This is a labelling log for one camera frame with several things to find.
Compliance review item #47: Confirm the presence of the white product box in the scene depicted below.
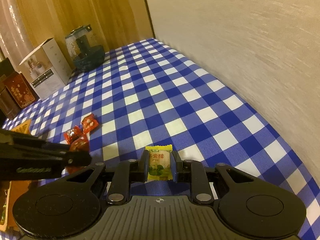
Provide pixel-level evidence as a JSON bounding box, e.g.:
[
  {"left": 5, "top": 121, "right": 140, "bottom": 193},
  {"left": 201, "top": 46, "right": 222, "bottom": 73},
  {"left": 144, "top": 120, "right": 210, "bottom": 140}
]
[{"left": 18, "top": 38, "right": 72, "bottom": 100}]

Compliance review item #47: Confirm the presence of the red gift box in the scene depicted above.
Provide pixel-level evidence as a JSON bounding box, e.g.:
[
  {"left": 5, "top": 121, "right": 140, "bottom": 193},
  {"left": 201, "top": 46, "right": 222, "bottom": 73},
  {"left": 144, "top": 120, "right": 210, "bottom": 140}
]
[{"left": 1, "top": 72, "right": 39, "bottom": 109}]

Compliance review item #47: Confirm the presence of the yellow green candy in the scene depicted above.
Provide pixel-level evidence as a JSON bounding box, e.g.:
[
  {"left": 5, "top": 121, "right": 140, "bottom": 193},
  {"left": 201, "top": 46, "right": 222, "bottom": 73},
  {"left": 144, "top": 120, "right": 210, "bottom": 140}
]
[{"left": 145, "top": 145, "right": 172, "bottom": 181}]

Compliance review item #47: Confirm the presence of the brown cylindrical tin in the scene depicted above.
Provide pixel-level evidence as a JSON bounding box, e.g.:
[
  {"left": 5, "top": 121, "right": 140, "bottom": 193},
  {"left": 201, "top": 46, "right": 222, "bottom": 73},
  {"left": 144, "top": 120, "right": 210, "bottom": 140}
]
[{"left": 0, "top": 87, "right": 21, "bottom": 120}]

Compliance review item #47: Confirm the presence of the blue white checkered tablecloth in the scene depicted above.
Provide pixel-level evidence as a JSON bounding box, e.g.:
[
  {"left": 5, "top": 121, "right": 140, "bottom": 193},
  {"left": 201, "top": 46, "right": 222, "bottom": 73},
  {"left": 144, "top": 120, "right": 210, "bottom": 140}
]
[{"left": 3, "top": 38, "right": 319, "bottom": 239}]

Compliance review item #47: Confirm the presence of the small red candy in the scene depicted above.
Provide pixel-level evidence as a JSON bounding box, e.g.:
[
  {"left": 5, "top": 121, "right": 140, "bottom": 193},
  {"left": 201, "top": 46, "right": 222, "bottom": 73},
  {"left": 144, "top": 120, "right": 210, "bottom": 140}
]
[
  {"left": 64, "top": 126, "right": 82, "bottom": 145},
  {"left": 81, "top": 113, "right": 99, "bottom": 134}
]

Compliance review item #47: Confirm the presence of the sheer curtain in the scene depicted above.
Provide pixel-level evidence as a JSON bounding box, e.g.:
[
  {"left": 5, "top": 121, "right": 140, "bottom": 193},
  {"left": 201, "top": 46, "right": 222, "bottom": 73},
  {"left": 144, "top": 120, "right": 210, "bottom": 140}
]
[{"left": 1, "top": 0, "right": 34, "bottom": 66}]

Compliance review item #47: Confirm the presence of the green glass jar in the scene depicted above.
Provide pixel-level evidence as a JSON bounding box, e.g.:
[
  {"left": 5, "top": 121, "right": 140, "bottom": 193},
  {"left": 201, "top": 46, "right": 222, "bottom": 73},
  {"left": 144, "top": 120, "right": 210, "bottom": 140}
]
[{"left": 65, "top": 24, "right": 105, "bottom": 72}]

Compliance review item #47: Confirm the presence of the orange plastic tray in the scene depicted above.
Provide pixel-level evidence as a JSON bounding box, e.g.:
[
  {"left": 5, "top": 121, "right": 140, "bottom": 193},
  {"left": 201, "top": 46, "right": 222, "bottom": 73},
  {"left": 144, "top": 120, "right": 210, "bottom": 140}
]
[{"left": 11, "top": 119, "right": 31, "bottom": 135}]

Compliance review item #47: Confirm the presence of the red snack packet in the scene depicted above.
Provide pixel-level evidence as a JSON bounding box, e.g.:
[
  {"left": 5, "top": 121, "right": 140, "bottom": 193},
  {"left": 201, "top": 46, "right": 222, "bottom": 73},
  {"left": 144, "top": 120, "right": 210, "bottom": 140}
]
[{"left": 66, "top": 134, "right": 89, "bottom": 174}]

